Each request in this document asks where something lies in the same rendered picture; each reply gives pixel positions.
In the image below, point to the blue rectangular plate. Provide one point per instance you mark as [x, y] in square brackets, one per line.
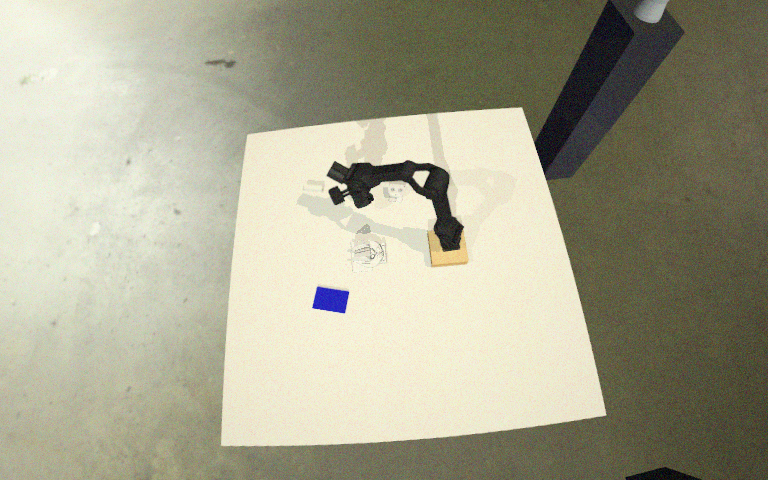
[330, 300]

